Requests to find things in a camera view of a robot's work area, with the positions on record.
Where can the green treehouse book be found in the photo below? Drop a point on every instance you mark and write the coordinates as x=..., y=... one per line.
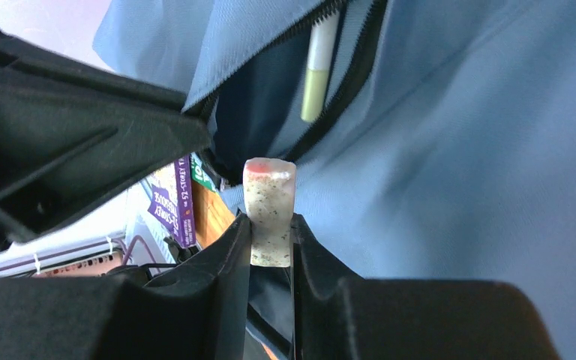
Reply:
x=199, y=175

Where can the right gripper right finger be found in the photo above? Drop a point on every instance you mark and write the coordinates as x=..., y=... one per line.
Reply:
x=341, y=315

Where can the purple treehouse book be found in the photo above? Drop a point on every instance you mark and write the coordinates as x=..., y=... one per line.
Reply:
x=169, y=190

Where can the white yellow highlighter pen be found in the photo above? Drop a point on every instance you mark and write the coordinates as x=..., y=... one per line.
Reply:
x=319, y=61

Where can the blue grey backpack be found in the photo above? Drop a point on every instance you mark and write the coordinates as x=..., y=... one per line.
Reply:
x=456, y=158

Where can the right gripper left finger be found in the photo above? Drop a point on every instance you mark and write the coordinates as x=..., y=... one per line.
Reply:
x=196, y=310

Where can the speckled grey eraser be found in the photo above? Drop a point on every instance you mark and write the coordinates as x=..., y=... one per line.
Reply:
x=269, y=197

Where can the aluminium frame rail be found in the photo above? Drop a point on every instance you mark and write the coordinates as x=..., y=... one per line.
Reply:
x=41, y=255

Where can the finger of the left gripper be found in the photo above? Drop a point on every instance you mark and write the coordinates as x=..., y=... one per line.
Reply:
x=73, y=137

